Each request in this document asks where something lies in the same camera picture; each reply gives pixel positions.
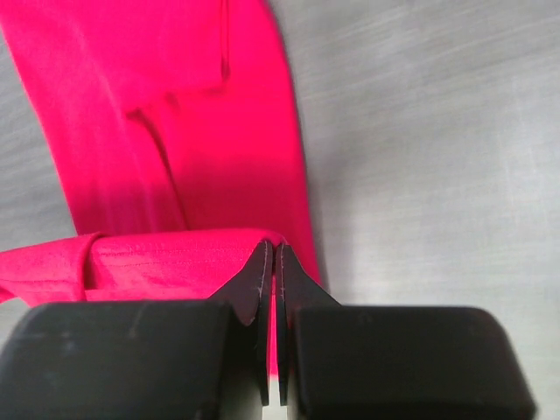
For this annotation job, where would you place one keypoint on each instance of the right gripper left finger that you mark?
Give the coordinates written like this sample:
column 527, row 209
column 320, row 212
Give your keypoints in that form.
column 181, row 359

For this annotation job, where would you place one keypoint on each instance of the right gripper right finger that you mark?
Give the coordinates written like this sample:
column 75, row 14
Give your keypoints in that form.
column 340, row 361

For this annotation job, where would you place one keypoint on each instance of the crimson t shirt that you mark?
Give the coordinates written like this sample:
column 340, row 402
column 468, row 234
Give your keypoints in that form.
column 174, row 130

